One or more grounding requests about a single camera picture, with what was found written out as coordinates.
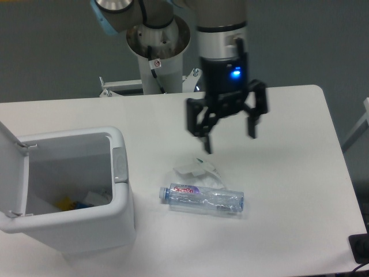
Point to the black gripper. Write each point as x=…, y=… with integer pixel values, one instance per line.
x=225, y=94

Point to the grey trash can push button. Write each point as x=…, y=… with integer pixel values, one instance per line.
x=120, y=165

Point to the white plastic trash can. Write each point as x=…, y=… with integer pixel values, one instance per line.
x=77, y=164

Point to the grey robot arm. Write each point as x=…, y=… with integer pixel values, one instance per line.
x=221, y=25

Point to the yellow item in trash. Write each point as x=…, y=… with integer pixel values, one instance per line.
x=66, y=204

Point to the crumpled clear plastic wrapper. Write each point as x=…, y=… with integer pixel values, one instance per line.
x=196, y=172

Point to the clear plastic water bottle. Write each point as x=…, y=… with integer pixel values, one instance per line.
x=202, y=200

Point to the black device at table edge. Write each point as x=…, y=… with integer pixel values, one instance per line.
x=359, y=247

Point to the white pedestal base frame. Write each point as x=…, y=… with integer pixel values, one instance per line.
x=193, y=82

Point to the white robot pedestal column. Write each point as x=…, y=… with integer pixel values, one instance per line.
x=160, y=55

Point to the white frame at right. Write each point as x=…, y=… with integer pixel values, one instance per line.
x=357, y=130

